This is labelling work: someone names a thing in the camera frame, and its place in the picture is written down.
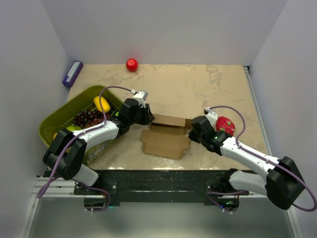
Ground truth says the brown cardboard box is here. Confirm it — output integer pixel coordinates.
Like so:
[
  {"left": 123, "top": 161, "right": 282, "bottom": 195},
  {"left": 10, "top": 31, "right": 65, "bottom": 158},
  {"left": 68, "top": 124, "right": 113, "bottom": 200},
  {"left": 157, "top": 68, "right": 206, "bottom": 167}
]
[{"left": 140, "top": 114, "right": 191, "bottom": 160}]

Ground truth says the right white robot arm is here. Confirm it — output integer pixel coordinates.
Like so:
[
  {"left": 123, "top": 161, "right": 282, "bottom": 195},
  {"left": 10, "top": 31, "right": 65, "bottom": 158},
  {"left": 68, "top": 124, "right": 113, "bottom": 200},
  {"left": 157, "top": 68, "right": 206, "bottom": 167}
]
[{"left": 189, "top": 116, "right": 304, "bottom": 210}]

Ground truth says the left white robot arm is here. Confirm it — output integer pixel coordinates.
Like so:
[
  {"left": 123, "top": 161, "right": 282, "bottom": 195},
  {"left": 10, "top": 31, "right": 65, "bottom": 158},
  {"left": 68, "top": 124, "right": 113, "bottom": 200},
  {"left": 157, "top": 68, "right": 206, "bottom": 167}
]
[{"left": 43, "top": 98, "right": 155, "bottom": 194}]

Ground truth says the purple rectangular box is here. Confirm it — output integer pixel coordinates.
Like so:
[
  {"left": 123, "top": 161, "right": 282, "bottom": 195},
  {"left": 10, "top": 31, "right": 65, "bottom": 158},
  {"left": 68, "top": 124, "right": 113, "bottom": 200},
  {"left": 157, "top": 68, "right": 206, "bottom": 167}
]
[{"left": 62, "top": 60, "right": 84, "bottom": 88}]

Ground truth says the green striped toy fruit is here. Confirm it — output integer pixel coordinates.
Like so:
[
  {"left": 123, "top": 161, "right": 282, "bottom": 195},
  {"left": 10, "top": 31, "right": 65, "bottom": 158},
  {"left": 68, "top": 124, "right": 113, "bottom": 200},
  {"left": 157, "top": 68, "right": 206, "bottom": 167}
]
[{"left": 111, "top": 110, "right": 119, "bottom": 120}]

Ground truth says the red dragon fruit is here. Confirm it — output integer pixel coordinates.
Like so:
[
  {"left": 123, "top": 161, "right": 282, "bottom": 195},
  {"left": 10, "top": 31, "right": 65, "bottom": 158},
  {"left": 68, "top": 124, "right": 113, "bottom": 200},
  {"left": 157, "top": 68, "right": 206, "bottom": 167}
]
[{"left": 215, "top": 116, "right": 235, "bottom": 136}]

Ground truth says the yellow mango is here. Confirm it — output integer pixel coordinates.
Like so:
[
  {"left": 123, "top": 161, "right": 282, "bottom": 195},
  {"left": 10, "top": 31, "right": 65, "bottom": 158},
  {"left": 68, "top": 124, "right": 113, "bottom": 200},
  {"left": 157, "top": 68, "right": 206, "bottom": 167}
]
[{"left": 93, "top": 96, "right": 111, "bottom": 113}]

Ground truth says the purple grape bunch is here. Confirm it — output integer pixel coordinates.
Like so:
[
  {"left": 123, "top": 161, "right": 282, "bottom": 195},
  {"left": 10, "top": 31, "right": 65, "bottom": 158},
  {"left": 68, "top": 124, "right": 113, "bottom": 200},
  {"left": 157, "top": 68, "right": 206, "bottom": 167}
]
[{"left": 74, "top": 110, "right": 104, "bottom": 128}]

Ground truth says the red apple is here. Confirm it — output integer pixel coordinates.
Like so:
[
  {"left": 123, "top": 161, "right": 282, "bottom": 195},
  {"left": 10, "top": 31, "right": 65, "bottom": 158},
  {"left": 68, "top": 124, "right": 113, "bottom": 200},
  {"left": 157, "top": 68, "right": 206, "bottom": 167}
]
[{"left": 126, "top": 58, "right": 138, "bottom": 72}]

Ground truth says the green pear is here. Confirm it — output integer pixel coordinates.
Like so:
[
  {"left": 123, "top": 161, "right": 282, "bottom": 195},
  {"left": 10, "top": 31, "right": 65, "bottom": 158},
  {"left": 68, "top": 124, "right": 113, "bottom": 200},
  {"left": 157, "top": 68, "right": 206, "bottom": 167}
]
[{"left": 66, "top": 126, "right": 82, "bottom": 131}]

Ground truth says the olive green plastic bin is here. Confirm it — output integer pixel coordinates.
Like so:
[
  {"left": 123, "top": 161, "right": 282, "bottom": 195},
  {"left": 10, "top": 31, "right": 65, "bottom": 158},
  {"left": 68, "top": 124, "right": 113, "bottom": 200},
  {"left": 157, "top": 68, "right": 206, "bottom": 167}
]
[{"left": 39, "top": 85, "right": 123, "bottom": 165}]

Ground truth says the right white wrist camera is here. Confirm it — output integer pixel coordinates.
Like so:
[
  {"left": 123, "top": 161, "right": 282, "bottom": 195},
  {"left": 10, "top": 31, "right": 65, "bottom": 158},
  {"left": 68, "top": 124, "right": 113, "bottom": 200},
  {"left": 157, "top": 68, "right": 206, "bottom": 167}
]
[{"left": 204, "top": 107, "right": 218, "bottom": 126}]

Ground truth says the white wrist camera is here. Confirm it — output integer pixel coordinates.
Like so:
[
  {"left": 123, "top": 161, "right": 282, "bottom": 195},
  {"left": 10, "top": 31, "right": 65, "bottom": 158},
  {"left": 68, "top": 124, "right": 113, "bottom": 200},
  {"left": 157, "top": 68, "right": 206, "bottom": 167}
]
[
  {"left": 204, "top": 107, "right": 218, "bottom": 126},
  {"left": 132, "top": 90, "right": 148, "bottom": 108}
]

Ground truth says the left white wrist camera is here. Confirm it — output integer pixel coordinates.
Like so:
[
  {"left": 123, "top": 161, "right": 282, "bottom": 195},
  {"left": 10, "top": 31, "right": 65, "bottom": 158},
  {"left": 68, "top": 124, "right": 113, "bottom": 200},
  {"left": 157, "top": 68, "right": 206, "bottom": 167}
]
[{"left": 132, "top": 90, "right": 148, "bottom": 108}]

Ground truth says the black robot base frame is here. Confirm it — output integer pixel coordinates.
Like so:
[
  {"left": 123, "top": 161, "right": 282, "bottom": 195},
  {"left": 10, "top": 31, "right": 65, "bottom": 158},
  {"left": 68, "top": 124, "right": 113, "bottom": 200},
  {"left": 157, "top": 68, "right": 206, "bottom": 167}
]
[{"left": 72, "top": 169, "right": 241, "bottom": 212}]

